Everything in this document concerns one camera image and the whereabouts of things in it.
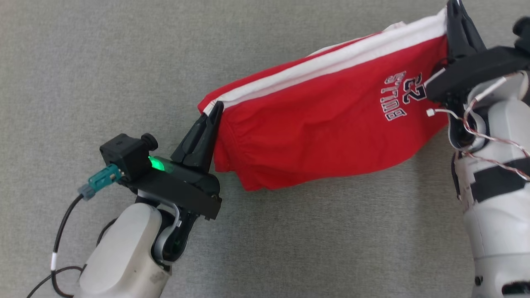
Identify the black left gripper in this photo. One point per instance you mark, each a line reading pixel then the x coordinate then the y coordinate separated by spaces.
pixel 182 186

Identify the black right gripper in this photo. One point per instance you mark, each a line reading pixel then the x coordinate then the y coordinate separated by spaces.
pixel 480 70

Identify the red shorts with white stripe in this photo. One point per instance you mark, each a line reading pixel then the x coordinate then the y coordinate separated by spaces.
pixel 323 120

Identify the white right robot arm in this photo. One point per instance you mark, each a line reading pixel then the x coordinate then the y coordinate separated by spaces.
pixel 501 215

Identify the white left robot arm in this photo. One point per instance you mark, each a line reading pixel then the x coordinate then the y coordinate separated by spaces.
pixel 128 252

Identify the grey fabric sofa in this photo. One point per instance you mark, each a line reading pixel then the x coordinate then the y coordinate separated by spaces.
pixel 124 62

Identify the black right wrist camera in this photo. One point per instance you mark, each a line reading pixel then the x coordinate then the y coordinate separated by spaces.
pixel 522 33

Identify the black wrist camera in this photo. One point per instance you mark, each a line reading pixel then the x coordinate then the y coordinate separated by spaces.
pixel 522 33
pixel 126 155

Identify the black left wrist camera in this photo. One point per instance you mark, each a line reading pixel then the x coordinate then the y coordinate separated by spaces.
pixel 126 155

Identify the teal left camera connector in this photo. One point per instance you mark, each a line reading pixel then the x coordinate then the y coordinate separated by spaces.
pixel 101 182

